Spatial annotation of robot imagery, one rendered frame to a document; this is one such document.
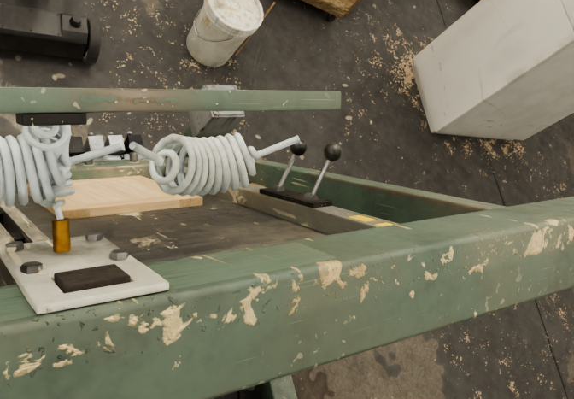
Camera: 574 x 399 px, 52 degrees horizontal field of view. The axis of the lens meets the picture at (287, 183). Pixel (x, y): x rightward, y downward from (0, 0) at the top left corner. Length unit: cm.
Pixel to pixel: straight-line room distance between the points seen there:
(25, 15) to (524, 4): 250
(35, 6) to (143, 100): 236
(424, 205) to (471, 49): 256
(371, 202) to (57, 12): 190
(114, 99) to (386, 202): 89
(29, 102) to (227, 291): 22
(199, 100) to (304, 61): 301
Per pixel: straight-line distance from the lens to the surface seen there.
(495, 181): 416
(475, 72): 368
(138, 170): 173
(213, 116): 187
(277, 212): 123
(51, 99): 51
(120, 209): 129
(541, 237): 80
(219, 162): 62
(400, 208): 129
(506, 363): 369
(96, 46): 282
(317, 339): 57
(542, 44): 343
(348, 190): 141
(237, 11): 300
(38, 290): 49
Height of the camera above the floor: 240
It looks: 52 degrees down
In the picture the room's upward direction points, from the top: 51 degrees clockwise
